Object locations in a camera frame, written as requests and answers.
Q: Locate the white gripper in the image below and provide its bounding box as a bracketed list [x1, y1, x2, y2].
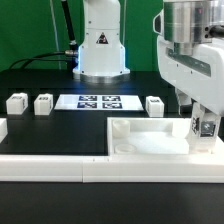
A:
[157, 36, 224, 115]

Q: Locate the white square table top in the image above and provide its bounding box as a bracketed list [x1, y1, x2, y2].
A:
[107, 117, 224, 155]

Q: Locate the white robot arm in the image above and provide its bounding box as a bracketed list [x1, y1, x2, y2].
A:
[73, 0, 224, 117]

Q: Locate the white U-shaped obstacle fence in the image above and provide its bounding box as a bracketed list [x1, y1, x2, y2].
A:
[0, 117, 224, 184]

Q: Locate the white sheet with markers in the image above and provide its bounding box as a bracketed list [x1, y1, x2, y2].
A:
[55, 94, 143, 111]

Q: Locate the black cable bundle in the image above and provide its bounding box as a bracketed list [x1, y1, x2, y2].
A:
[8, 0, 80, 70]

